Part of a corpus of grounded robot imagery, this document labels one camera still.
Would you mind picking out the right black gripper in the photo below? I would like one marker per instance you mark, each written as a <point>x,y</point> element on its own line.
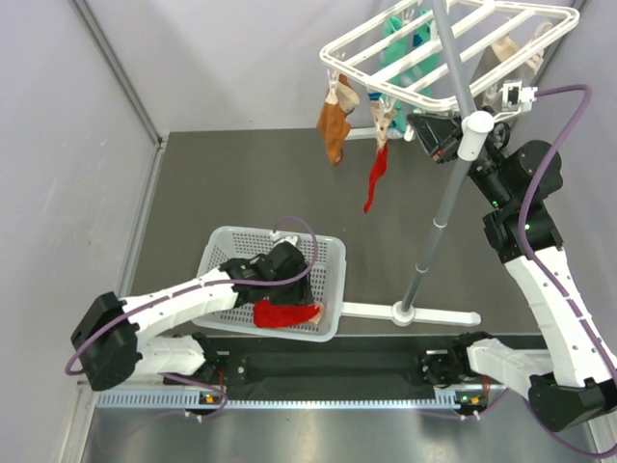
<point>441,135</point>

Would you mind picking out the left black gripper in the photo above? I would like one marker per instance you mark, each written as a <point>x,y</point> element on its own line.
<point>299,294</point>

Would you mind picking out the red sock front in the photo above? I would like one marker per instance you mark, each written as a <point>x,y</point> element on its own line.
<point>267,315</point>

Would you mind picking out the red sock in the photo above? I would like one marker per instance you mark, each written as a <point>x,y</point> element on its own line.
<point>380,164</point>
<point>267,315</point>

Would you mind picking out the red sock back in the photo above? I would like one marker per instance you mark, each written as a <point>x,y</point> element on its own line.
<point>380,164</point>

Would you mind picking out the white clip sock hanger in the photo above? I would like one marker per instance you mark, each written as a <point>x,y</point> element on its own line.
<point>356,54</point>

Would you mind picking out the mint green patterned sock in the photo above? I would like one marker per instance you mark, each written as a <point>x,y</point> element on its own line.
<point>398,126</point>

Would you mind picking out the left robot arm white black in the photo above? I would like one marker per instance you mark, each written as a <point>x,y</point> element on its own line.
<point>118,339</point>

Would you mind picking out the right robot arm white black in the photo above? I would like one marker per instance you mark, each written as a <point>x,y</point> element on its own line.
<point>577,383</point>

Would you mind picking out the white plastic laundry basket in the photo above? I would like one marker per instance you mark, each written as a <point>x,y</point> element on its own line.
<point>327,280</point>

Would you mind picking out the grey beige sock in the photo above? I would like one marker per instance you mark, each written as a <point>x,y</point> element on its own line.
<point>488,62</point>

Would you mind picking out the orange brown sock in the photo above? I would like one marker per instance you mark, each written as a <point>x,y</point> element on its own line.
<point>340,101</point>

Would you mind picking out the beige cuffed sock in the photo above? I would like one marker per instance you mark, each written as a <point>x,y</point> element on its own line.
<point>504,49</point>

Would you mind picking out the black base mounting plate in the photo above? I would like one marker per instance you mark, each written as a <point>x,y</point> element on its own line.
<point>338,372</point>

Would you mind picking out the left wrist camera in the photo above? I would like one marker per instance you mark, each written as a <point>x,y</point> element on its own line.
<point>278,237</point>

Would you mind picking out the grey slotted cable duct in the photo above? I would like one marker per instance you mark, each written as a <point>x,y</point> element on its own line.
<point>200,400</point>

